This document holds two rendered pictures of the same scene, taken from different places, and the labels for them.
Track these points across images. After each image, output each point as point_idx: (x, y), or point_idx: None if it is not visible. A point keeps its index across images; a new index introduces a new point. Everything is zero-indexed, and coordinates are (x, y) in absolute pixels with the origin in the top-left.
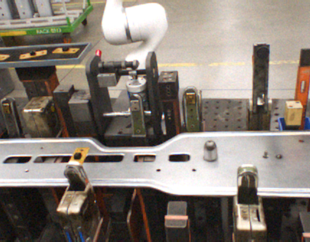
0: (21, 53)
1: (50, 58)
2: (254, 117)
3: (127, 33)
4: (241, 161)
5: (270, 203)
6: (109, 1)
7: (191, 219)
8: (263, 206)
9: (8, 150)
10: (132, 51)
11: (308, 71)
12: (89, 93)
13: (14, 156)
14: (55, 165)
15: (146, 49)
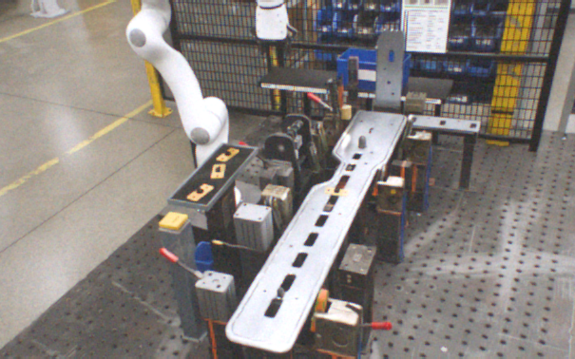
0: (204, 179)
1: (238, 162)
2: (338, 123)
3: (221, 126)
4: (371, 139)
5: None
6: (201, 106)
7: None
8: None
9: (306, 226)
10: (204, 148)
11: (342, 86)
12: (277, 167)
13: (315, 222)
14: (339, 201)
15: (222, 136)
